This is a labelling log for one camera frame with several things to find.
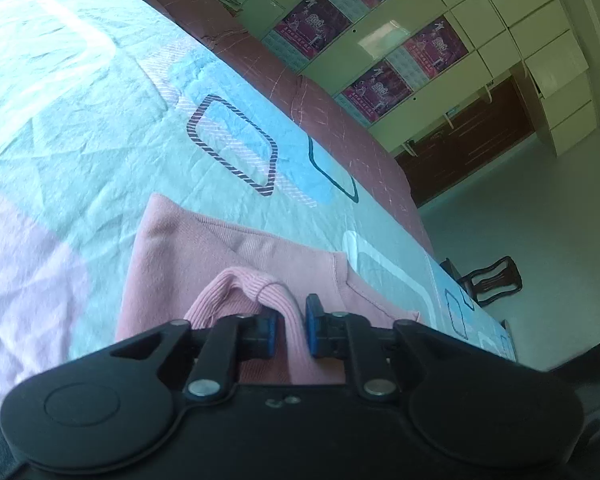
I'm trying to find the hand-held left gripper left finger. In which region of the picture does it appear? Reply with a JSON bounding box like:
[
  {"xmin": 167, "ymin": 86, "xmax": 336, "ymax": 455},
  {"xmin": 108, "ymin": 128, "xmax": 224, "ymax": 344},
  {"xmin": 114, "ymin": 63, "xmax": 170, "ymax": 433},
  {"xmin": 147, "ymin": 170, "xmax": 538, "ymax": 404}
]
[{"xmin": 107, "ymin": 307, "xmax": 279, "ymax": 400}]

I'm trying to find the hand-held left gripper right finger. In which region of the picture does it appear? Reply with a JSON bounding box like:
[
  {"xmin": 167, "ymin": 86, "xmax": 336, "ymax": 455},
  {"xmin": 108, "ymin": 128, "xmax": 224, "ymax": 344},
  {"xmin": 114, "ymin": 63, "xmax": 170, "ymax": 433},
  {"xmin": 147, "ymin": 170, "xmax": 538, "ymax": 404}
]
[{"xmin": 305, "ymin": 294, "xmax": 433, "ymax": 400}]

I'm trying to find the pink sweater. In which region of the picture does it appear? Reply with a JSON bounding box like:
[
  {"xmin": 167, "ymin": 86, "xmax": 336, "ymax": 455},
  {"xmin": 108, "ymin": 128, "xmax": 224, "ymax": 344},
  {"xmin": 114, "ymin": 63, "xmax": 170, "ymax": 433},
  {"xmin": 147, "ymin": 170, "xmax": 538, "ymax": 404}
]
[{"xmin": 115, "ymin": 192, "xmax": 421, "ymax": 386}]

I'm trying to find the dark wooden chair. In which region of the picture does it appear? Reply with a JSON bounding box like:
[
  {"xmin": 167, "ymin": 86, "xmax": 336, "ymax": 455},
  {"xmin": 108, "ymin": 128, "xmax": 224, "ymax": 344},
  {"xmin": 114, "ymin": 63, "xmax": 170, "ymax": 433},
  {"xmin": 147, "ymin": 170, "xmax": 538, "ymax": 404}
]
[{"xmin": 440, "ymin": 256, "xmax": 523, "ymax": 308}]

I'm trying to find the brown wooden door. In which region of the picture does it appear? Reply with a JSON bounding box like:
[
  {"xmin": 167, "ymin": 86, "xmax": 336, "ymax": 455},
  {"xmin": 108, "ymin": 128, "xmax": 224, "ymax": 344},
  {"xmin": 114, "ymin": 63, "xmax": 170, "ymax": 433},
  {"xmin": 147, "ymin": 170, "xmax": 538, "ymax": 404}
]
[{"xmin": 395, "ymin": 77, "xmax": 536, "ymax": 208}]

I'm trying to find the cream corner shelf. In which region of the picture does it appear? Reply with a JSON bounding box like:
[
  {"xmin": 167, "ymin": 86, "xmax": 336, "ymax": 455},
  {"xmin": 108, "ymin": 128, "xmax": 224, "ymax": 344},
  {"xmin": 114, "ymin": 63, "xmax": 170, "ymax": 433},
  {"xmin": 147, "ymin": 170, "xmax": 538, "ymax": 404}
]
[{"xmin": 404, "ymin": 80, "xmax": 497, "ymax": 157}]

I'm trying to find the dark object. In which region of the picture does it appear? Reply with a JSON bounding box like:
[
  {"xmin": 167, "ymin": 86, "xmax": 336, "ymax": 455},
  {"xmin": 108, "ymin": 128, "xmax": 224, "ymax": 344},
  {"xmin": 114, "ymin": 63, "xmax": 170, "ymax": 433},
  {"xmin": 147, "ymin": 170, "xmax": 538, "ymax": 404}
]
[{"xmin": 545, "ymin": 342, "xmax": 600, "ymax": 480}]

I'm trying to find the light blue patterned bedsheet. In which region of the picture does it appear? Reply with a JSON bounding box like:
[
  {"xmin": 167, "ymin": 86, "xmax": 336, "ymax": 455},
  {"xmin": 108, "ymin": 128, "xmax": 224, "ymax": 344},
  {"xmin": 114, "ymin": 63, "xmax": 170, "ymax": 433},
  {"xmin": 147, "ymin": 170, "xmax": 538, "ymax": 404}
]
[{"xmin": 0, "ymin": 0, "xmax": 518, "ymax": 421}]

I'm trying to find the cream wardrobe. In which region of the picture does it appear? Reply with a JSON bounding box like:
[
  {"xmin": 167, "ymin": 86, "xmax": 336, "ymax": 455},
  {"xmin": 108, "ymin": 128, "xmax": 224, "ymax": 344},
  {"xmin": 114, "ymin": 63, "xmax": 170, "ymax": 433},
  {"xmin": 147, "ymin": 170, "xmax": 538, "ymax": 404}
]
[{"xmin": 210, "ymin": 0, "xmax": 598, "ymax": 158}]

